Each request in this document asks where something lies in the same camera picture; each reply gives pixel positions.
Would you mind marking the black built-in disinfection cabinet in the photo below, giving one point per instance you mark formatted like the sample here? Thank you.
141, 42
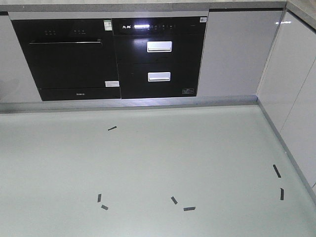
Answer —
134, 62

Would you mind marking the black built-in dishwasher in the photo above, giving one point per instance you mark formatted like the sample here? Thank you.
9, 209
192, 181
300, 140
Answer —
70, 59

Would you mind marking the green energy label sticker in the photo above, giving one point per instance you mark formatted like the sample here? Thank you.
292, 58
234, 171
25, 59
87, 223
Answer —
107, 25

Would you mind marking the grey cabinet door panel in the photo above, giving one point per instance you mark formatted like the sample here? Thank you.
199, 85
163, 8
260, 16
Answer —
236, 47

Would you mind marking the white side cabinet panel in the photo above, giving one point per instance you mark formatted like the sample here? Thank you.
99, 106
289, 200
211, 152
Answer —
288, 91

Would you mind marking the silver lower drawer handle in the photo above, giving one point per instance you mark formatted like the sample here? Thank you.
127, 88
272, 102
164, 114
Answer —
159, 76

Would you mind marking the silver drawer handle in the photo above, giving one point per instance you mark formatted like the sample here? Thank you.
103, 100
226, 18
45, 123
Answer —
159, 76
159, 46

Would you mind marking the silver upper drawer handle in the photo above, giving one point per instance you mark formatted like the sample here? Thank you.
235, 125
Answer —
159, 46

